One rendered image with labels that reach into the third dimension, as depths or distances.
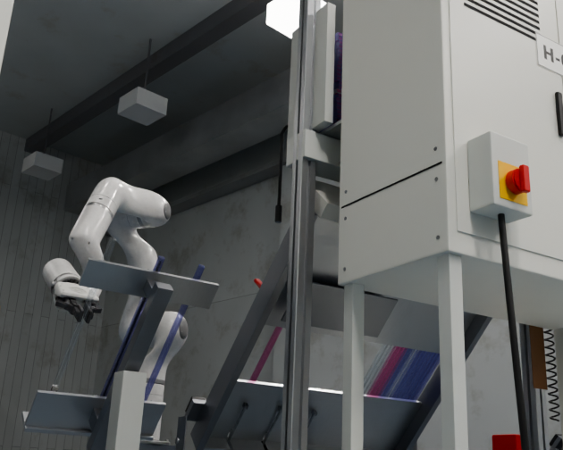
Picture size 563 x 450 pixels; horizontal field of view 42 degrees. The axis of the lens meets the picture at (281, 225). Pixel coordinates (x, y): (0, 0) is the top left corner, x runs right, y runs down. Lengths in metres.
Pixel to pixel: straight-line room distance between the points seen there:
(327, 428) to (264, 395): 0.27
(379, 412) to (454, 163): 1.05
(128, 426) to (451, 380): 0.82
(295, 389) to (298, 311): 0.16
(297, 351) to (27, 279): 10.87
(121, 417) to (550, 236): 1.01
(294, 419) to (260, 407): 0.49
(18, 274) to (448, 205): 11.18
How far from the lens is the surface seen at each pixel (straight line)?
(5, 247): 12.24
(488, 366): 7.12
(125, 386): 1.77
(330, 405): 2.10
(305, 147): 1.66
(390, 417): 2.26
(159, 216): 2.33
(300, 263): 1.58
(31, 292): 12.29
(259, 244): 9.71
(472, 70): 1.47
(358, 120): 1.58
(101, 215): 2.18
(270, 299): 1.73
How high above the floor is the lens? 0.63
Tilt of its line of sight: 19 degrees up
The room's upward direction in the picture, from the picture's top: 3 degrees clockwise
